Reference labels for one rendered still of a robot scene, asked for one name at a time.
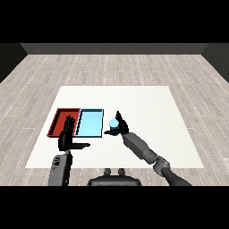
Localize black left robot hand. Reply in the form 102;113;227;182
57;114;91;152

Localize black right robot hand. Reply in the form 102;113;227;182
103;110;130;137

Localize small blue can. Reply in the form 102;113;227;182
108;118;120;132

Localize red shallow open box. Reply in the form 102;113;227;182
47;107;81;139

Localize light blue shallow open box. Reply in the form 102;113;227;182
73;108;105;139

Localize dark grey robot body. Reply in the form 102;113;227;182
87;168;142;187

